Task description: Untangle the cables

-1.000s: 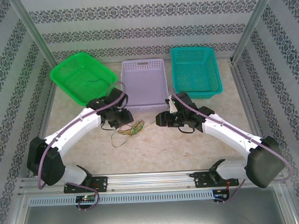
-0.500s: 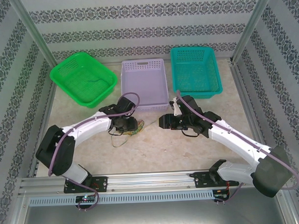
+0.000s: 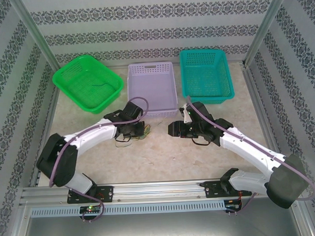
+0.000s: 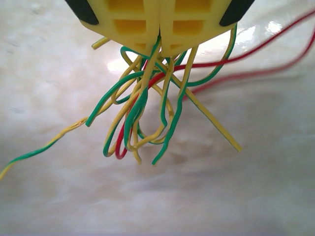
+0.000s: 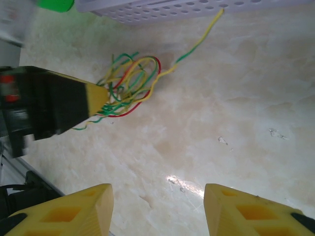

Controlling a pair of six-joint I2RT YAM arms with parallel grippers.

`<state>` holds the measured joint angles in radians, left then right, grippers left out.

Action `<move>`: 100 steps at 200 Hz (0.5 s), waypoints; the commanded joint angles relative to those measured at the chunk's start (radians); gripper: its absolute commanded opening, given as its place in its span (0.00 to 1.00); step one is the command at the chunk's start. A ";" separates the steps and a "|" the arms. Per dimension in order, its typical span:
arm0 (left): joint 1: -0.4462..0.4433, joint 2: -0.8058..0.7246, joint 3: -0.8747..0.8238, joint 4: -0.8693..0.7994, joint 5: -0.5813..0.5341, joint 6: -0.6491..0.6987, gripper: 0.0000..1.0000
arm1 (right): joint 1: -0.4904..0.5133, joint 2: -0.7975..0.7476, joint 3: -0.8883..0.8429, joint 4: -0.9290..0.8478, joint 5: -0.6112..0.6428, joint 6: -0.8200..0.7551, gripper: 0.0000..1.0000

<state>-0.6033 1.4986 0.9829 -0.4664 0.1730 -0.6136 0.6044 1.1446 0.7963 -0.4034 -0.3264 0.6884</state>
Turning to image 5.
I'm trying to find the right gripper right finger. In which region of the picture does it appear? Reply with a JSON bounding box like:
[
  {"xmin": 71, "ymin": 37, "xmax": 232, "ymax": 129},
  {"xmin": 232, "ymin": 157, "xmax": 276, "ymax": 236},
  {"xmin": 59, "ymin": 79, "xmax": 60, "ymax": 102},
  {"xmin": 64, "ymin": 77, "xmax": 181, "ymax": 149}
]
[{"xmin": 203, "ymin": 183, "xmax": 315, "ymax": 236}]

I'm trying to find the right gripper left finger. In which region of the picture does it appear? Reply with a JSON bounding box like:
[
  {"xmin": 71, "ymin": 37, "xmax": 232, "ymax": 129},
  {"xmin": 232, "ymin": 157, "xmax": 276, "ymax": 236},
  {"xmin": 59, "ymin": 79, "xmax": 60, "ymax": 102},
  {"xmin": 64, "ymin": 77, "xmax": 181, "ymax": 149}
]
[{"xmin": 4, "ymin": 183, "xmax": 114, "ymax": 236}]

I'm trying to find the yellow green striped cable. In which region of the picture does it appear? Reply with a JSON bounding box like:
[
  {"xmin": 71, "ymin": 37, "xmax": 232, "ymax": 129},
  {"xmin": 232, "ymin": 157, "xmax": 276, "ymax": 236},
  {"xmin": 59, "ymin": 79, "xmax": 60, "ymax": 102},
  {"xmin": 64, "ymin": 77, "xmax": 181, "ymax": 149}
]
[
  {"xmin": 97, "ymin": 58, "xmax": 158, "ymax": 111},
  {"xmin": 98, "ymin": 8, "xmax": 225, "ymax": 116},
  {"xmin": 98, "ymin": 61, "xmax": 148, "ymax": 109}
]

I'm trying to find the red cable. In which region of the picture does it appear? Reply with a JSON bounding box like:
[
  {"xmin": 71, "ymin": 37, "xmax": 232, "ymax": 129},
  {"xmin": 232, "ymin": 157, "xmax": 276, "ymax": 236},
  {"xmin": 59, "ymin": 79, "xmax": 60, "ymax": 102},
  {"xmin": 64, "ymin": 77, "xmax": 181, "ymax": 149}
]
[{"xmin": 108, "ymin": 56, "xmax": 162, "ymax": 118}]

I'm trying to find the green plastic basket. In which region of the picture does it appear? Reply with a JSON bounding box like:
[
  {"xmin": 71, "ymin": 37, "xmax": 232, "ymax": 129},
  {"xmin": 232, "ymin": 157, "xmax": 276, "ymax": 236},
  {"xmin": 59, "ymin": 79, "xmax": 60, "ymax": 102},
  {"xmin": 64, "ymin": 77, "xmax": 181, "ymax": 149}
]
[{"xmin": 36, "ymin": 0, "xmax": 75, "ymax": 13}]

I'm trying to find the purple plastic basket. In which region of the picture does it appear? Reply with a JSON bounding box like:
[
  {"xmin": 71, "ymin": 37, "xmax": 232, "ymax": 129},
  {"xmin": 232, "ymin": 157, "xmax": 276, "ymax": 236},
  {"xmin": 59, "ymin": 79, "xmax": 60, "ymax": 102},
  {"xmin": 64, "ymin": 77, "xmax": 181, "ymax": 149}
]
[{"xmin": 75, "ymin": 0, "xmax": 315, "ymax": 27}]

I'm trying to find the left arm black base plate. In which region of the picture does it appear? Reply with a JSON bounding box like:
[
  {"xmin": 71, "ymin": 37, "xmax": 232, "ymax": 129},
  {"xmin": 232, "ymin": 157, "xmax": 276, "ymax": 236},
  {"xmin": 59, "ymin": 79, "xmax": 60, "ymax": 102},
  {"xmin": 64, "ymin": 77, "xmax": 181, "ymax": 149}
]
[{"xmin": 0, "ymin": 171, "xmax": 66, "ymax": 217}]

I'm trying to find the aluminium mounting rail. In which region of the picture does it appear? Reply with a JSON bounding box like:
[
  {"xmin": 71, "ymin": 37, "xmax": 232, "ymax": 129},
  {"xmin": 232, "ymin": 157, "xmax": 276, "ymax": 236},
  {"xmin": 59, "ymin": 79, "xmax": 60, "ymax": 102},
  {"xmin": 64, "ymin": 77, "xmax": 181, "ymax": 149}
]
[{"xmin": 0, "ymin": 152, "xmax": 64, "ymax": 197}]

